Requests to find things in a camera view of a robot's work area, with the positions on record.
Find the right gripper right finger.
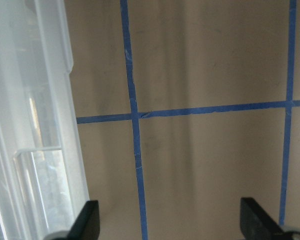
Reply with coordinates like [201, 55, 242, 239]
[240, 197, 288, 240]

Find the clear plastic box lid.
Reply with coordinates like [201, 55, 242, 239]
[0, 0, 89, 240]

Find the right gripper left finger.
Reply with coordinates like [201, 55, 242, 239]
[65, 200, 101, 240]

